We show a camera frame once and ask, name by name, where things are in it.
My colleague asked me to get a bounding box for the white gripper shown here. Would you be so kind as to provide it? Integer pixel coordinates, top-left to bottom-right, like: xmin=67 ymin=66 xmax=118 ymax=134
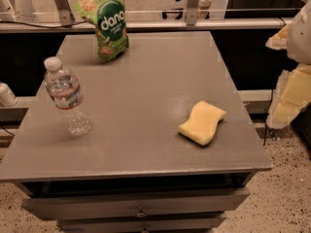
xmin=265 ymin=0 xmax=311 ymax=129

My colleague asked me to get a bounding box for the clear plastic water bottle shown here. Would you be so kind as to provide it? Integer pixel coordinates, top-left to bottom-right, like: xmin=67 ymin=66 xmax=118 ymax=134
xmin=44 ymin=56 xmax=92 ymax=137

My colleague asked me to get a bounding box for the green rice chip bag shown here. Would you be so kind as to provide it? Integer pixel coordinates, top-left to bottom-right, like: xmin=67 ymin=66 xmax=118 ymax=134
xmin=74 ymin=0 xmax=128 ymax=61

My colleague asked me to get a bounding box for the yellow sponge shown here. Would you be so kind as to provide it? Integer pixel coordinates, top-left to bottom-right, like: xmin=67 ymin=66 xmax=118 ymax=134
xmin=178 ymin=101 xmax=226 ymax=146

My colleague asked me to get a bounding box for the upper grey drawer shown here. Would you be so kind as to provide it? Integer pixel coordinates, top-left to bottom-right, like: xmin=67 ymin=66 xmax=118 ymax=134
xmin=22 ymin=187 xmax=250 ymax=220

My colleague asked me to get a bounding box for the grey drawer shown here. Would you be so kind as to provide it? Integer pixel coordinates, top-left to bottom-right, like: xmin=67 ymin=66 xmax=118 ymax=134
xmin=59 ymin=213 xmax=225 ymax=233
xmin=22 ymin=187 xmax=250 ymax=220

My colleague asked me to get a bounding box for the lower grey drawer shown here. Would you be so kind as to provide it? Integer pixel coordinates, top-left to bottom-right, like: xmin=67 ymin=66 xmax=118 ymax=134
xmin=59 ymin=213 xmax=225 ymax=233

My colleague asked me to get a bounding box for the metal drawer knob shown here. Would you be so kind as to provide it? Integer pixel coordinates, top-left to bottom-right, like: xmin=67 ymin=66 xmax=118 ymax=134
xmin=135 ymin=208 xmax=147 ymax=218

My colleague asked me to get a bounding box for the white cylinder at left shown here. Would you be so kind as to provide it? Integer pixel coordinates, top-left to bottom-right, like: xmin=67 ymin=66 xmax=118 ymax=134
xmin=0 ymin=83 xmax=17 ymax=107

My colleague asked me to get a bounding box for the metal frame rail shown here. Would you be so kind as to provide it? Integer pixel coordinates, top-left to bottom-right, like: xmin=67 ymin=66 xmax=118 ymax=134
xmin=0 ymin=0 xmax=311 ymax=34

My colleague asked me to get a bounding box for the black cable on rail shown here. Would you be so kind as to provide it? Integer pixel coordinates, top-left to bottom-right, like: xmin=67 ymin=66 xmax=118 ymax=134
xmin=0 ymin=18 xmax=87 ymax=29

